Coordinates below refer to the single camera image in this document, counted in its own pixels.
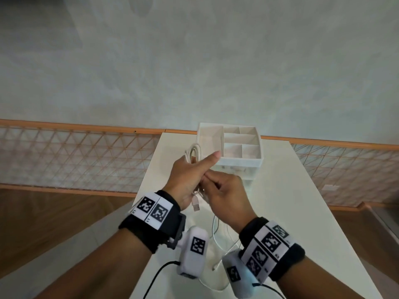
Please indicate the black wristband with markers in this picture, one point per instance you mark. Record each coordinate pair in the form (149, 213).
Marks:
(271, 245)
(152, 214)

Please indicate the person's left thumb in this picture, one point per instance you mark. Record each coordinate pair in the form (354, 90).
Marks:
(210, 160)

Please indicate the orange mesh railing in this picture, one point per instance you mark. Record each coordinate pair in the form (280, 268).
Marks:
(78, 155)

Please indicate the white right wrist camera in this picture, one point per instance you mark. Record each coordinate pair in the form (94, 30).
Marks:
(238, 275)

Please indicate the person's right forearm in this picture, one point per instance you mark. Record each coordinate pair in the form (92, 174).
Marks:
(314, 280)

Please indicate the black right wristband with markers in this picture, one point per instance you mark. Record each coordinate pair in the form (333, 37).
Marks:
(271, 245)

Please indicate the person's left forearm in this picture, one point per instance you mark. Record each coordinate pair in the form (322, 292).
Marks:
(103, 267)

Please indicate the black left wristband with markers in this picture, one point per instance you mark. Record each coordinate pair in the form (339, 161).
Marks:
(152, 214)

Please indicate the person's left hand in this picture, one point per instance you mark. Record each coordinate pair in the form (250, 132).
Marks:
(182, 179)

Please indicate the person's right hand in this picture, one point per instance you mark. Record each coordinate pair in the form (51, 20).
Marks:
(232, 202)

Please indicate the person's right thumb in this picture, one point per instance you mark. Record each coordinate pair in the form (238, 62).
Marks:
(219, 176)

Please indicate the white compartment organizer box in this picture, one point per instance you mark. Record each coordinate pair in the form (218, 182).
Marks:
(240, 146)

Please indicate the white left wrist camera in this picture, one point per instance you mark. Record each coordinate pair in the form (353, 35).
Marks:
(194, 252)

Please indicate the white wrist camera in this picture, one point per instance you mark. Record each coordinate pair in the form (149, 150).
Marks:
(238, 275)
(194, 252)

